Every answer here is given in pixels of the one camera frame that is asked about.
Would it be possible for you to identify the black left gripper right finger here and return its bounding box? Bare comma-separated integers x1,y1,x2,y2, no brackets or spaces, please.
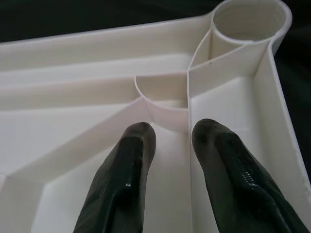
191,118,309,233

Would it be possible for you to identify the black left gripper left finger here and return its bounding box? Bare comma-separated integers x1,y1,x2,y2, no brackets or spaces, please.
72,121,156,233

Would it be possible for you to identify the white plastic children table top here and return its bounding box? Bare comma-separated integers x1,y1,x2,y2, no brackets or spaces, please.
0,0,311,233

